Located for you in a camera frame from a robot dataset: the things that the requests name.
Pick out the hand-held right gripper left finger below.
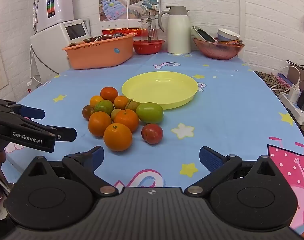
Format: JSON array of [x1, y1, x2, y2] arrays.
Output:
[[24, 145, 119, 197]]

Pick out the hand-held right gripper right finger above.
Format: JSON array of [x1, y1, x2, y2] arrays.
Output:
[[185, 146, 280, 197]]

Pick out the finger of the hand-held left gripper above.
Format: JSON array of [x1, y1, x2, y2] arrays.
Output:
[[45, 125, 78, 142], [9, 105, 46, 120]]

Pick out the dark red plum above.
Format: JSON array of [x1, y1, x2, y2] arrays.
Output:
[[82, 105, 95, 120]]

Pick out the green apple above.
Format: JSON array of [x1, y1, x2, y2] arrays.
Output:
[[94, 100, 114, 115]]

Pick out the large green jujube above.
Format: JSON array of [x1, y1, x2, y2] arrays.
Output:
[[136, 102, 164, 124]]

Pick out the yellow plastic plate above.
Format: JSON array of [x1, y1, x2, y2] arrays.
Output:
[[121, 71, 199, 110]]

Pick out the blue printed tablecloth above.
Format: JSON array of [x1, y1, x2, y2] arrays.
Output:
[[2, 51, 304, 240]]

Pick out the white appliance with screen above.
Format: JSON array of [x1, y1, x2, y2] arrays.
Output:
[[30, 19, 91, 84]]

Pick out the orange plastic basket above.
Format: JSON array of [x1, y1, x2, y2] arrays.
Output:
[[61, 33, 134, 70]]

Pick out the dark patterned cloth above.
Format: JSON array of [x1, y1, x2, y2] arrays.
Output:
[[253, 70, 290, 97]]

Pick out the white power strip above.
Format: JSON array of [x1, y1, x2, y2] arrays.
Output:
[[278, 92, 304, 126]]

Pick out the white charger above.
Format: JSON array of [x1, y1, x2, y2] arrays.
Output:
[[288, 85, 301, 103]]

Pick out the pink glass bowl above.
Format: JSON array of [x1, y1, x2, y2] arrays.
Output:
[[193, 37, 245, 60]]

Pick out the white water purifier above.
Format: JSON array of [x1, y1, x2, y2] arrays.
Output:
[[35, 0, 75, 32]]

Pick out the red plastic basket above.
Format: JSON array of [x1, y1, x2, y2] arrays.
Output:
[[133, 39, 165, 55]]

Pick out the cardboard box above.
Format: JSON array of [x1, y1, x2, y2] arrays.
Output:
[[287, 66, 304, 93]]

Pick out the white ceramic bowl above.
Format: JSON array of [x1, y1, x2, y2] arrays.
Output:
[[217, 28, 241, 42]]

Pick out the tilted white dish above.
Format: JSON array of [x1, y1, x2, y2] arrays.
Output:
[[191, 26, 217, 43]]

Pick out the white thermos jug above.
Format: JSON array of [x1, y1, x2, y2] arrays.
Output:
[[158, 6, 192, 54]]

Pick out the glass pitcher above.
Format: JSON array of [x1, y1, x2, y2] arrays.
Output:
[[140, 15, 159, 42]]

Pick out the white appliance cable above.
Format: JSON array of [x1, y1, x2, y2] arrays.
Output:
[[27, 42, 46, 93]]

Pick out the grey hose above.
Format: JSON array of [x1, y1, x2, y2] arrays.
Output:
[[33, 0, 43, 34]]

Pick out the black cable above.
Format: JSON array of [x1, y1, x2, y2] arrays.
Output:
[[286, 60, 304, 71]]

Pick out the wall poster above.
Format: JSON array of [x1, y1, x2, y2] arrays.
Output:
[[99, 0, 161, 37]]

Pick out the white wall pipe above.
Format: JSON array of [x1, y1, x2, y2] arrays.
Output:
[[237, 0, 246, 34]]

